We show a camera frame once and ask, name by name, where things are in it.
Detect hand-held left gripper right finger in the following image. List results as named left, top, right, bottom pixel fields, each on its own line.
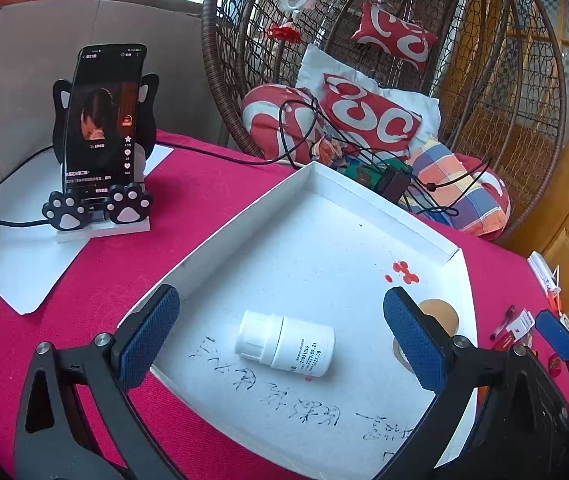
left=383, top=286, right=569, bottom=480

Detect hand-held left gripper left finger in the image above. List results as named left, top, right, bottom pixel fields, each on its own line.
left=14, top=284, right=181, bottom=480

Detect beige tape roll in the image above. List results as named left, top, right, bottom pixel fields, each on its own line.
left=393, top=299, right=461, bottom=373

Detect white pill bottle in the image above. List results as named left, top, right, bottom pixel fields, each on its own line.
left=235, top=310, right=335, bottom=378

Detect white cardboard box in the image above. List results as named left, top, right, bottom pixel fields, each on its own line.
left=123, top=161, right=480, bottom=480

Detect black red gel pen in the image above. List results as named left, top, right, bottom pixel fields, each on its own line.
left=493, top=305, right=516, bottom=337

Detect red tablecloth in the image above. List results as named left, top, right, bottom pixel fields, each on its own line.
left=0, top=129, right=569, bottom=480

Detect white paper sheet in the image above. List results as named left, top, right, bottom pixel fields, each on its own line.
left=0, top=145, right=176, bottom=316

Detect black cat phone stand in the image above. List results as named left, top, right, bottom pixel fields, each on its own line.
left=42, top=74, right=160, bottom=233

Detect black power adapter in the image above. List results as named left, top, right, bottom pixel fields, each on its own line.
left=374, top=165, right=416, bottom=204

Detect plaid pillow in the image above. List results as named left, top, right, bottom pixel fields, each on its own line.
left=408, top=137, right=510, bottom=237

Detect black smartphone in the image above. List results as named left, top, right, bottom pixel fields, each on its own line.
left=62, top=44, right=146, bottom=211

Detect rectangular red white pillow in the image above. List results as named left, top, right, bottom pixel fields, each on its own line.
left=321, top=74, right=423, bottom=159

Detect wicker hanging chair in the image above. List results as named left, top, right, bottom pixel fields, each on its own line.
left=202, top=0, right=569, bottom=243

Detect grey sofa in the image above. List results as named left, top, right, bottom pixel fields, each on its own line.
left=0, top=0, right=228, bottom=221

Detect small red white hanging cushion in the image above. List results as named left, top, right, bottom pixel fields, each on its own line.
left=351, top=1, right=438, bottom=74

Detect red hanging ornament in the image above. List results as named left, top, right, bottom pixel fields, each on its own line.
left=266, top=21, right=304, bottom=45

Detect black phone charging cable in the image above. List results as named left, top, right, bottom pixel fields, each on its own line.
left=0, top=144, right=296, bottom=226

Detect tangled black cables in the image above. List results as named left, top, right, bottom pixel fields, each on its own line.
left=278, top=95, right=492, bottom=216

